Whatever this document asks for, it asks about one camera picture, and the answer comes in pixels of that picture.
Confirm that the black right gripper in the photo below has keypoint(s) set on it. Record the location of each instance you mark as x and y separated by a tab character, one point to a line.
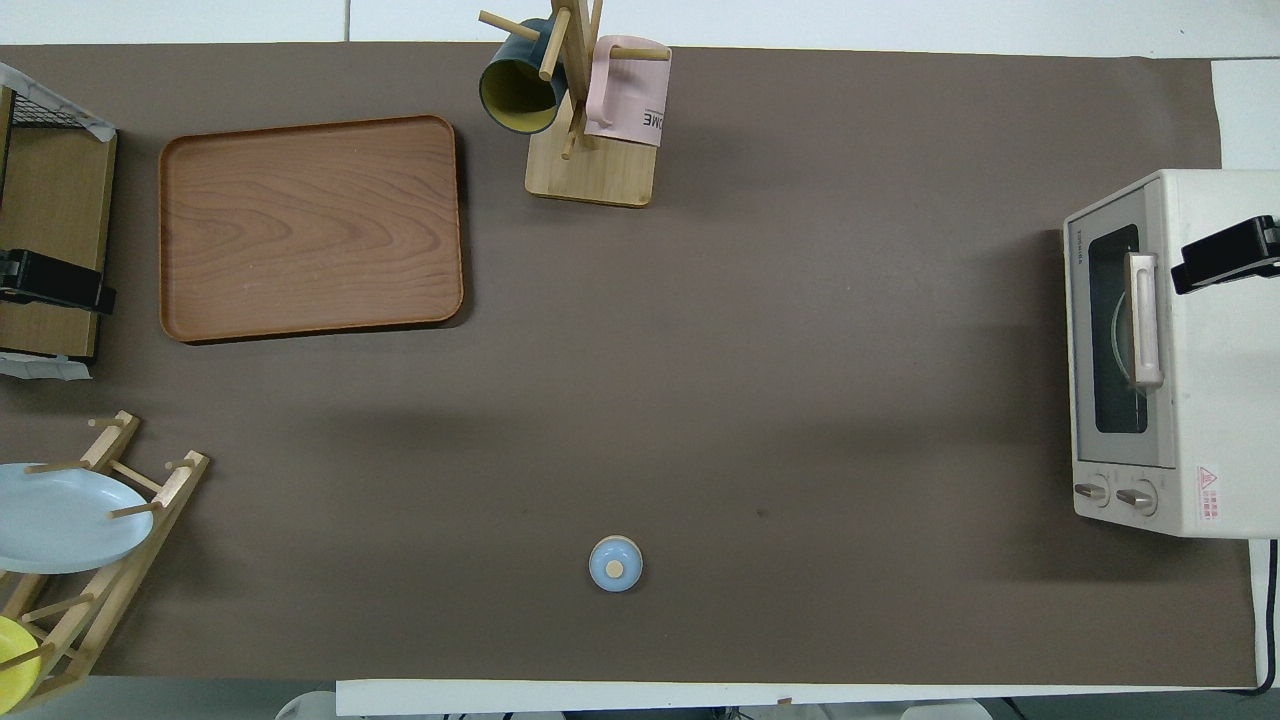
1235	252

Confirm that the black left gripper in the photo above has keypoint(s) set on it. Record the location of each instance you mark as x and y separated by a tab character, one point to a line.
45	277

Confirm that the cream white toaster oven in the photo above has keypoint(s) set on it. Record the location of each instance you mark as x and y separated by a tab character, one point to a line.
1230	400

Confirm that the silver oven knob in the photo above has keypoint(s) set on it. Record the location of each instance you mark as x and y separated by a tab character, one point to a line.
1137	496
1092	491

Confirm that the white crumpled wrap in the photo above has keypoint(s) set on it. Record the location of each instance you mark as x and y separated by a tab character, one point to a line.
95	125
45	368

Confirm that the wooden shelf unit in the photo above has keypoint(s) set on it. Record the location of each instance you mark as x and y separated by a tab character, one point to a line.
55	190

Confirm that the wooden plate rack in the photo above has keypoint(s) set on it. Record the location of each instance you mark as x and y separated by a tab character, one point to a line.
182	483

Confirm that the brown wooden serving tray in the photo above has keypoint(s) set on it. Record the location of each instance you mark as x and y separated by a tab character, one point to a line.
310	230

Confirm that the light blue plate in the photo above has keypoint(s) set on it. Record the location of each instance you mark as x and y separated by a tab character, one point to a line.
60	520

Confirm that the yellow plate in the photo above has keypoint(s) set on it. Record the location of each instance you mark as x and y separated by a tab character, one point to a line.
12	660

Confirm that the dark blue mug yellow inside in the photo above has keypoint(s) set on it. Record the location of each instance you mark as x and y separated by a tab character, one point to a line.
515	95

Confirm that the brown table mat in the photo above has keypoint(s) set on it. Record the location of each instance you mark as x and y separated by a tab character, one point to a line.
700	400

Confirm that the wooden mug tree stand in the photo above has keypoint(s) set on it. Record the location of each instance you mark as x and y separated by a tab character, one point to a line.
600	175

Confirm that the pink mug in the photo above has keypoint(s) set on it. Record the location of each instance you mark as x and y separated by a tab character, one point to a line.
630	100

